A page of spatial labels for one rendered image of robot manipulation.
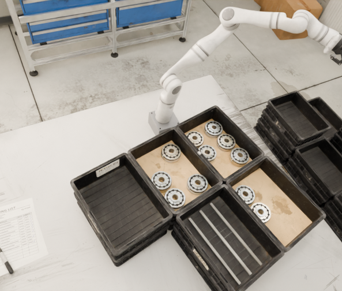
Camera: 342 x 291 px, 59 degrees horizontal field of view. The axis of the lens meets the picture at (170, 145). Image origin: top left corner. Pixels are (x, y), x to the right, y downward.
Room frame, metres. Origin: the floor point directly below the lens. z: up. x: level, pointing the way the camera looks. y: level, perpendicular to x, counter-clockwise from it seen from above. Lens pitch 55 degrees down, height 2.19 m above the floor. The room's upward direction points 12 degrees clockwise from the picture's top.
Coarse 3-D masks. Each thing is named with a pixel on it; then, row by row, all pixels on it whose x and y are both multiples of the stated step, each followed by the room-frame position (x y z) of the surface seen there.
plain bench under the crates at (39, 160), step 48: (144, 96) 1.39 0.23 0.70; (192, 96) 1.48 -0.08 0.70; (0, 144) 0.82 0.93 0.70; (48, 144) 0.88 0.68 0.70; (96, 144) 0.95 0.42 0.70; (0, 192) 0.55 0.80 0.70; (48, 192) 0.60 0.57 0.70; (48, 240) 0.37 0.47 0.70; (96, 240) 0.42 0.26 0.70; (336, 240) 0.66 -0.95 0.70; (0, 288) 0.14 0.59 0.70; (48, 288) 0.18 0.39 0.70; (96, 288) 0.21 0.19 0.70; (144, 288) 0.25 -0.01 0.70; (192, 288) 0.29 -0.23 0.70; (288, 288) 0.38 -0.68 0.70; (336, 288) 0.42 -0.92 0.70
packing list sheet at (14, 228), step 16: (0, 208) 0.47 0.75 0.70; (16, 208) 0.49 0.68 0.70; (32, 208) 0.50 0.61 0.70; (0, 224) 0.40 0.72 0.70; (16, 224) 0.42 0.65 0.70; (32, 224) 0.43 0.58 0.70; (0, 240) 0.33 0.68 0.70; (16, 240) 0.34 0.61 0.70; (32, 240) 0.36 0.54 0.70; (0, 256) 0.26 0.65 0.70; (16, 256) 0.28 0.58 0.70; (32, 256) 0.29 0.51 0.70; (0, 272) 0.20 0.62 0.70
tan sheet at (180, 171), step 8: (152, 152) 0.89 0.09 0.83; (160, 152) 0.90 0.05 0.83; (136, 160) 0.82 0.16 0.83; (144, 160) 0.83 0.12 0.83; (152, 160) 0.84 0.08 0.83; (160, 160) 0.85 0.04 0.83; (184, 160) 0.88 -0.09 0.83; (144, 168) 0.78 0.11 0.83; (152, 168) 0.79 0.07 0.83; (160, 168) 0.80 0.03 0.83; (168, 168) 0.81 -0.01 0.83; (176, 168) 0.82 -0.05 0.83; (184, 168) 0.83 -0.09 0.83; (192, 168) 0.84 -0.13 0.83; (176, 176) 0.77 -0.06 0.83; (184, 176) 0.78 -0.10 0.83; (176, 184) 0.73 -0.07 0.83; (184, 184) 0.74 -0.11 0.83; (208, 184) 0.77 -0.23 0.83; (184, 192) 0.69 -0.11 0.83
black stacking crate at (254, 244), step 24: (216, 192) 0.68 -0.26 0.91; (192, 216) 0.58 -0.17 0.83; (216, 216) 0.61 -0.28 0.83; (240, 216) 0.62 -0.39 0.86; (216, 240) 0.49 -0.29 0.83; (264, 240) 0.51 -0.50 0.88; (216, 264) 0.38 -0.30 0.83; (240, 264) 0.40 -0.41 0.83; (264, 264) 0.42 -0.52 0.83; (240, 288) 0.29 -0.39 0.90
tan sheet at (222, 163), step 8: (208, 120) 1.19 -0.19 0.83; (200, 128) 1.12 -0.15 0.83; (208, 144) 1.01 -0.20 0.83; (216, 152) 0.97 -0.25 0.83; (224, 152) 0.98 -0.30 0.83; (216, 160) 0.92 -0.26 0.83; (224, 160) 0.93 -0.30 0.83; (216, 168) 0.87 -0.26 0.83; (224, 168) 0.88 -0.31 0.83; (232, 168) 0.89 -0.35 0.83; (224, 176) 0.83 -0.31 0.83
